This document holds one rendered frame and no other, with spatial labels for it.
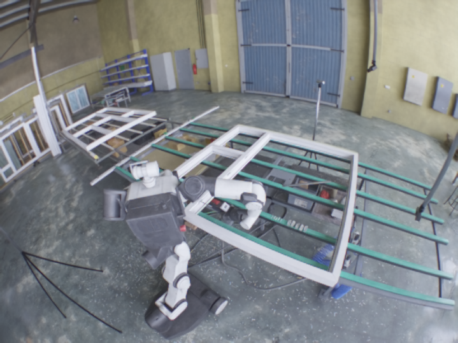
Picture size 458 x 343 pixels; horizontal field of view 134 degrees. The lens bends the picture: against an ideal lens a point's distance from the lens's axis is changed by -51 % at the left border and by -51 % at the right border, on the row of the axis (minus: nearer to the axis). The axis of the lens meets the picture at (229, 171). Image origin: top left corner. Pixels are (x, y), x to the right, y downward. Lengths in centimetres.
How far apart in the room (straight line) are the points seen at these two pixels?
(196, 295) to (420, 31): 815
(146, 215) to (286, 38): 710
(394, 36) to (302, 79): 372
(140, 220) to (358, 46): 706
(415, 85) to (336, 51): 285
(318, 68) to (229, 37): 370
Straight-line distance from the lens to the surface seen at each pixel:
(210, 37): 854
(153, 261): 115
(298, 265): 110
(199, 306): 183
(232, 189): 87
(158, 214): 78
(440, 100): 772
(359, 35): 716
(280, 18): 754
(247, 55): 802
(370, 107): 694
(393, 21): 741
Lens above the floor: 190
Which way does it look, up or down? 36 degrees down
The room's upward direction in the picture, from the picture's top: 5 degrees counter-clockwise
